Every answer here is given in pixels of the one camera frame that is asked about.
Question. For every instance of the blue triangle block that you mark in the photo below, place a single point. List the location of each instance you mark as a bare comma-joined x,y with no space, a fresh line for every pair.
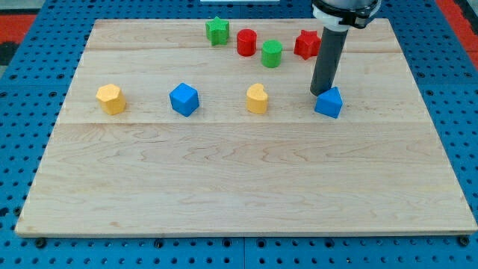
329,103

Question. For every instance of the yellow heart block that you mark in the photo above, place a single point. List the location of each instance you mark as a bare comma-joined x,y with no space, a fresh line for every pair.
256,99

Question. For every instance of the blue cube block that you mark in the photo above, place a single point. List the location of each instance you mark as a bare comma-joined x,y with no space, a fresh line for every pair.
184,99

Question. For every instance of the light wooden board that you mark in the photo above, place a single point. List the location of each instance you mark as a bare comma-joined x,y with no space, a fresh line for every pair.
379,169

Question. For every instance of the green cylinder block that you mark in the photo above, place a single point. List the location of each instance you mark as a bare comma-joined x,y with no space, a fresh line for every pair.
271,53

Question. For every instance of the red cylinder block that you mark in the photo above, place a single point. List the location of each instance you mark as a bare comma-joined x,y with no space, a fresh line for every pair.
246,42

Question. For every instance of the green star block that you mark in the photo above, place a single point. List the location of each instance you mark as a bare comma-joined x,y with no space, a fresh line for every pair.
217,31

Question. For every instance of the red star block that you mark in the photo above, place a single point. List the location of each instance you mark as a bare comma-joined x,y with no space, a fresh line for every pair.
307,44

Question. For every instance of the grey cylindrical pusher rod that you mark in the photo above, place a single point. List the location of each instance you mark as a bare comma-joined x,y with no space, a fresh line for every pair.
327,61

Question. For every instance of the yellow hexagon block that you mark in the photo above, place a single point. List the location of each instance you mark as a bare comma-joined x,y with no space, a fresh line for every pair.
111,99

